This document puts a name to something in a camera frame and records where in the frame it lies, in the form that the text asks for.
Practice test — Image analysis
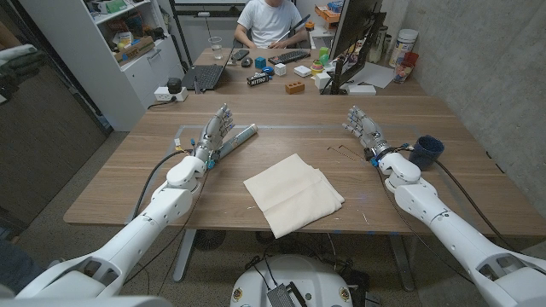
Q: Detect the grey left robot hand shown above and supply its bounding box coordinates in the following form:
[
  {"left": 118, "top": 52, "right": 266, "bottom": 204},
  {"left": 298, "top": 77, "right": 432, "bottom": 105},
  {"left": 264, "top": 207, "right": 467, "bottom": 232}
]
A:
[{"left": 194, "top": 103, "right": 235, "bottom": 165}]

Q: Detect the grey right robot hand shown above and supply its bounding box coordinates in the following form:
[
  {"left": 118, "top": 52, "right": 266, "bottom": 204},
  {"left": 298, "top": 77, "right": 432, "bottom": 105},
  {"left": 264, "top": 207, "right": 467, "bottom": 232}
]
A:
[{"left": 342, "top": 105, "right": 396, "bottom": 161}]

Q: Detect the beige cloth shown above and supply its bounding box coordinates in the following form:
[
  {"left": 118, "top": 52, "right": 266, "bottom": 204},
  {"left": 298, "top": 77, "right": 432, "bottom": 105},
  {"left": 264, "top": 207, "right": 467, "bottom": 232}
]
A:
[{"left": 242, "top": 153, "right": 346, "bottom": 240}]

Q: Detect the long flat white box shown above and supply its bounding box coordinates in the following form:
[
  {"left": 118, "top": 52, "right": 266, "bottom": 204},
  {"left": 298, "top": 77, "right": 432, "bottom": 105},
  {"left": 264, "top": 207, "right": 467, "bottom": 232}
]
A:
[{"left": 346, "top": 84, "right": 377, "bottom": 96}]

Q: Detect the black laptop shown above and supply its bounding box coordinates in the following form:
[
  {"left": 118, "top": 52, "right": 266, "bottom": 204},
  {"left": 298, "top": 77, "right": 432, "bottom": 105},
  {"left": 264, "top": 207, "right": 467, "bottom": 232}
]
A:
[{"left": 181, "top": 40, "right": 238, "bottom": 91}]

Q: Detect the white paper sheet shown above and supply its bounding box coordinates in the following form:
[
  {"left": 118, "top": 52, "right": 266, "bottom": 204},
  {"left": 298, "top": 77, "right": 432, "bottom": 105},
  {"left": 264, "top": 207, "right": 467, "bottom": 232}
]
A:
[{"left": 347, "top": 61, "right": 396, "bottom": 90}]

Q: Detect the dark blue cup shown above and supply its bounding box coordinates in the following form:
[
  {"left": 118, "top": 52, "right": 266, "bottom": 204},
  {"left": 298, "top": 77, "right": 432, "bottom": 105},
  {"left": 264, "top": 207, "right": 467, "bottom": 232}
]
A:
[{"left": 408, "top": 135, "right": 445, "bottom": 171}]

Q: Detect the white power strip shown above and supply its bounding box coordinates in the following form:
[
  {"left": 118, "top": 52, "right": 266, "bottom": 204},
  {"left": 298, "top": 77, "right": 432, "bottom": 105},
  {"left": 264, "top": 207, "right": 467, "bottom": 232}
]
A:
[{"left": 153, "top": 86, "right": 189, "bottom": 102}]

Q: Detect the black Nitro box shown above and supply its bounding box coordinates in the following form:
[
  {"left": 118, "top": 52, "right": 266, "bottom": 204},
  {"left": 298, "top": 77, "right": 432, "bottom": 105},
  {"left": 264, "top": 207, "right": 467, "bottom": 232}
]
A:
[{"left": 246, "top": 72, "right": 270, "bottom": 88}]

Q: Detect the white square box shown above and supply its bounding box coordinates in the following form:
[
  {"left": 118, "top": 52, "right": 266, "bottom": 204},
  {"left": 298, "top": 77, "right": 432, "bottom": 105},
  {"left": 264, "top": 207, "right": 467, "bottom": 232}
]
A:
[{"left": 314, "top": 71, "right": 333, "bottom": 90}]

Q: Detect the clear drinking glass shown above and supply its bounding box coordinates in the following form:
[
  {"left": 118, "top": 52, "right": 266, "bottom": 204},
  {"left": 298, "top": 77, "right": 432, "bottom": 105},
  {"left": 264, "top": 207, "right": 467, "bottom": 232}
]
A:
[{"left": 207, "top": 36, "right": 224, "bottom": 61}]

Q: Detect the white round canister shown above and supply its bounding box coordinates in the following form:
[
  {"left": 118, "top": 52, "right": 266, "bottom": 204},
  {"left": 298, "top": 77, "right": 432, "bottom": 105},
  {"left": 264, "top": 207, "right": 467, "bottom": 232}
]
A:
[{"left": 387, "top": 28, "right": 420, "bottom": 68}]

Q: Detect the black computer monitor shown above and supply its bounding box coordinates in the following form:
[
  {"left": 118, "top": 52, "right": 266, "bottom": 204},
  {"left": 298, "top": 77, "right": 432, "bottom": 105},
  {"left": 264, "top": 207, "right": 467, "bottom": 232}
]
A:
[{"left": 320, "top": 0, "right": 387, "bottom": 96}]

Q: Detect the black keyboard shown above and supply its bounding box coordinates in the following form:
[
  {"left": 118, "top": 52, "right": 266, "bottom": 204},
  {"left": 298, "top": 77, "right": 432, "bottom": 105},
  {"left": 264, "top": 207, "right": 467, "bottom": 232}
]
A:
[{"left": 267, "top": 49, "right": 311, "bottom": 66}]

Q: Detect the cardboard box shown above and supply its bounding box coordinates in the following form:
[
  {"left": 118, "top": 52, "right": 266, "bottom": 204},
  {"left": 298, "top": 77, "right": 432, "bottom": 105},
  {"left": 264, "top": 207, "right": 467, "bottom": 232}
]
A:
[{"left": 113, "top": 35, "right": 156, "bottom": 67}]

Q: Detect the person in white t-shirt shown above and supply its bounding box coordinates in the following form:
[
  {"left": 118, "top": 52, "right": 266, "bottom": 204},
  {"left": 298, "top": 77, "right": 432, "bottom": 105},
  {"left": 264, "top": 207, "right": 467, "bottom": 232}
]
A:
[{"left": 233, "top": 0, "right": 309, "bottom": 49}]

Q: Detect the orange tray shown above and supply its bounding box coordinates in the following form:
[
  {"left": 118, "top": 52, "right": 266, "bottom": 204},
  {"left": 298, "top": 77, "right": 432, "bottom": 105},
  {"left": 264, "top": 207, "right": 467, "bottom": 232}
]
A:
[{"left": 314, "top": 3, "right": 342, "bottom": 25}]

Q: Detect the white shelf cabinet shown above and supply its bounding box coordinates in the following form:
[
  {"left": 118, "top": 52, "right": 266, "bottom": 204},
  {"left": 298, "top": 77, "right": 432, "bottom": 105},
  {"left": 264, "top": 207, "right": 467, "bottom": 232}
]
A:
[{"left": 19, "top": 0, "right": 185, "bottom": 132}]

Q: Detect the black stick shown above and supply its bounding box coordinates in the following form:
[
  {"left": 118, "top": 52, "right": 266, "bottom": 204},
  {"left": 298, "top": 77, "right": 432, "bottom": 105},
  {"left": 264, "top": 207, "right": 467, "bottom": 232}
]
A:
[{"left": 272, "top": 14, "right": 311, "bottom": 46}]

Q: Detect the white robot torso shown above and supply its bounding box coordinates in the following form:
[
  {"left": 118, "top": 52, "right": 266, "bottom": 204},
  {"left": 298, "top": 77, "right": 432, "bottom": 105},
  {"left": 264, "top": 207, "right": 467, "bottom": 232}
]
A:
[{"left": 229, "top": 254, "right": 354, "bottom": 307}]

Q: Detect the person in blue jeans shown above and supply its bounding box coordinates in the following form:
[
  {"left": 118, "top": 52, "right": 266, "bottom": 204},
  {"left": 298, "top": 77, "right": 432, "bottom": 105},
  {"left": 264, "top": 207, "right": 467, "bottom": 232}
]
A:
[{"left": 0, "top": 238, "right": 44, "bottom": 295}]

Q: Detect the thin black wire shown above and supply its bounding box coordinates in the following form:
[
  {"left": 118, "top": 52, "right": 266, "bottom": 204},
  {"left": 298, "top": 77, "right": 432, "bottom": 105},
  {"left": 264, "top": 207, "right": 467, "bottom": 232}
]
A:
[{"left": 327, "top": 144, "right": 366, "bottom": 162}]

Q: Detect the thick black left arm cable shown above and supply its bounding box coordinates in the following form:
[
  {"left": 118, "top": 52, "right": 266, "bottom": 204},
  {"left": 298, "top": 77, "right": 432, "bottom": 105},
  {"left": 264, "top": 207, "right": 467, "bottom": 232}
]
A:
[{"left": 131, "top": 148, "right": 194, "bottom": 221}]

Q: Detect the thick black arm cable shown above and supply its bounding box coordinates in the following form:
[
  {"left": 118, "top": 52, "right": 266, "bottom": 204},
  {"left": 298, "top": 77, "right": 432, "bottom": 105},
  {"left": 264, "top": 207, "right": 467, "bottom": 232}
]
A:
[
  {"left": 398, "top": 143, "right": 515, "bottom": 252},
  {"left": 131, "top": 148, "right": 194, "bottom": 221}
]

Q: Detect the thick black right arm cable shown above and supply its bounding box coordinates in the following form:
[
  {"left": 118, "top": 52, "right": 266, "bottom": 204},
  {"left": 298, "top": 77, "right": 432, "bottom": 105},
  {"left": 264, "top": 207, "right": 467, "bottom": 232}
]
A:
[{"left": 398, "top": 143, "right": 515, "bottom": 252}]

